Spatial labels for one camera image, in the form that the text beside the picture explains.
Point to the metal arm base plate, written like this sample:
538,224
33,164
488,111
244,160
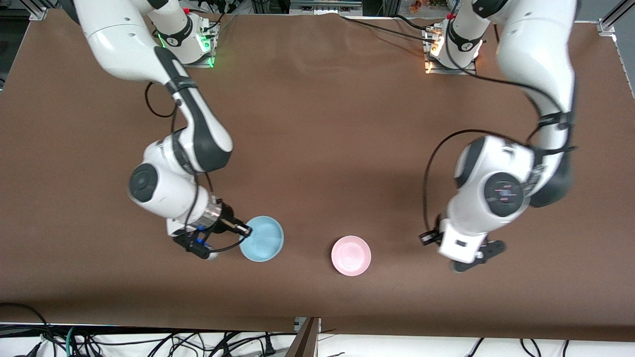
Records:
436,69
203,62

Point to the orange pink small items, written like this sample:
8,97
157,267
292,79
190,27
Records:
426,5

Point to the aluminium frame bar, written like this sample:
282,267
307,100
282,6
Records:
325,6

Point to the pink bowl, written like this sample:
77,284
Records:
351,254

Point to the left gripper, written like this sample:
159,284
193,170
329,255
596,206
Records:
434,235

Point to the brown table cover sheet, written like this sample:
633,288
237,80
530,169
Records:
322,148

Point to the brown angled beam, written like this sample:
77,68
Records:
302,342

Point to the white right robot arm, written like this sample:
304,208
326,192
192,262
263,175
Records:
114,34

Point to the blue bowl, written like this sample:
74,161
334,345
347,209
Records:
263,239

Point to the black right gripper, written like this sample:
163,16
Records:
227,218

